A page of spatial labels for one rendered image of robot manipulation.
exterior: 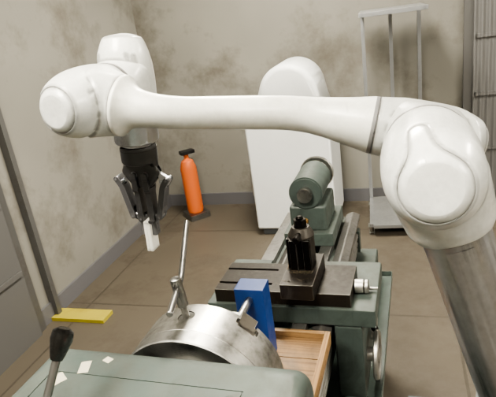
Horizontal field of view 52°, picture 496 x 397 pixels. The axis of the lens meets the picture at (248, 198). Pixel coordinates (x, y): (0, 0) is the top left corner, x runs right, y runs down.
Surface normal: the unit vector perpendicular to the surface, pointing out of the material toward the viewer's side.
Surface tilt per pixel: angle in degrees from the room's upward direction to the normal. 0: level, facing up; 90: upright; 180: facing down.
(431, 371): 0
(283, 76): 90
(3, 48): 90
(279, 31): 90
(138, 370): 0
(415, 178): 86
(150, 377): 0
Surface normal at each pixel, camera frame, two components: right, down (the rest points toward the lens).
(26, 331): 0.96, -0.03
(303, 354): -0.13, -0.93
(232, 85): -0.26, 0.37
